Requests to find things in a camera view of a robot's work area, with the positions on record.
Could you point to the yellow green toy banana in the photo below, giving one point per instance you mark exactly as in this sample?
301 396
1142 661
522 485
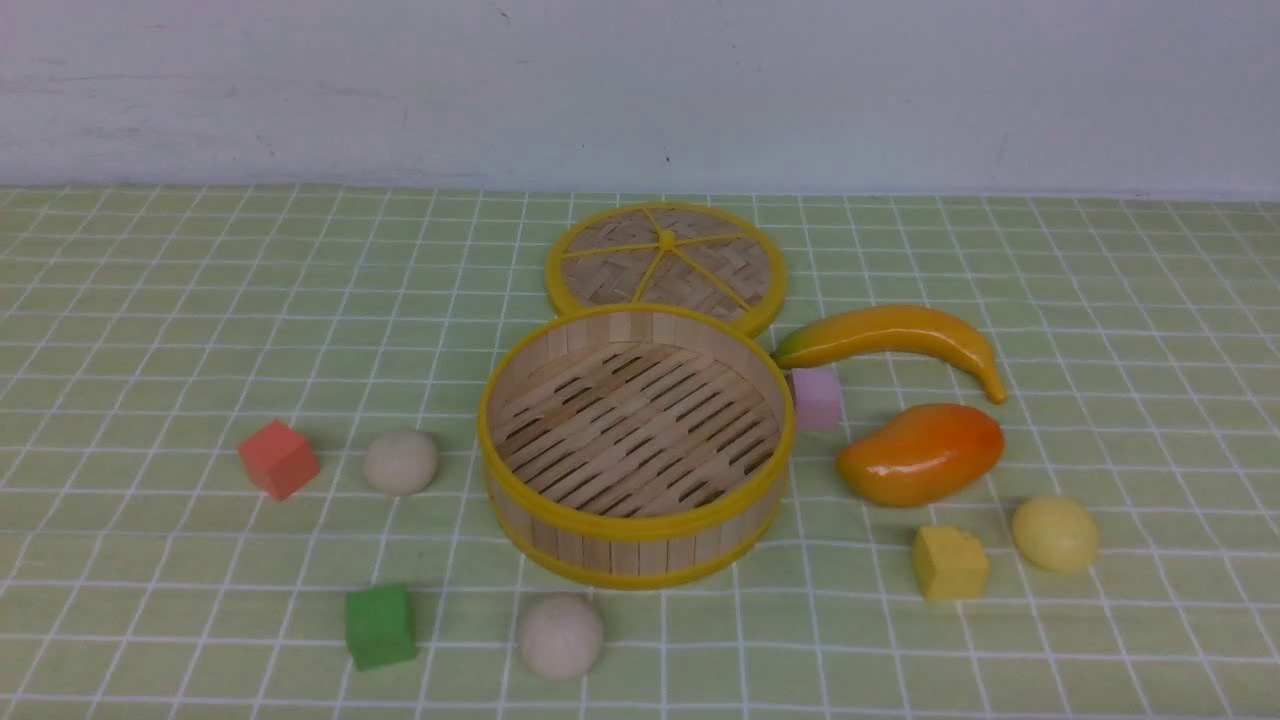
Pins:
913 329

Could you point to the yellow foam cube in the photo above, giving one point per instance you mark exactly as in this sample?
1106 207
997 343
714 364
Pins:
949 564

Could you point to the green checkered tablecloth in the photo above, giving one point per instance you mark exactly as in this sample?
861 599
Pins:
147 331

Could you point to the woven bamboo steamer lid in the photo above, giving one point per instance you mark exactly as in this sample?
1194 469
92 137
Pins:
670 253

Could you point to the red foam cube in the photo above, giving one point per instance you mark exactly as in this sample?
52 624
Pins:
278 459

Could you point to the bamboo steamer tray yellow rim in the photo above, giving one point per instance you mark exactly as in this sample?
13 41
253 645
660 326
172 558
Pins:
636 446

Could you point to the white bun front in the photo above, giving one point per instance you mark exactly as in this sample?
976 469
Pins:
560 636

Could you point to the orange toy mango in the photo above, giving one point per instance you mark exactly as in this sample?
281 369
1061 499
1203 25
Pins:
926 453

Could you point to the pink foam cube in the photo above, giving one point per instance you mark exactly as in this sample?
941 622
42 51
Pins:
818 399

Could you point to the white bun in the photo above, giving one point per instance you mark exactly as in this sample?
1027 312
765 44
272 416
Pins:
560 636
401 462

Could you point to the yellow round bun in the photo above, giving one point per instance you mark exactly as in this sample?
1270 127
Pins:
1056 533

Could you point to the green foam cube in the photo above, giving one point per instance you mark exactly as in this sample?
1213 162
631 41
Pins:
380 626

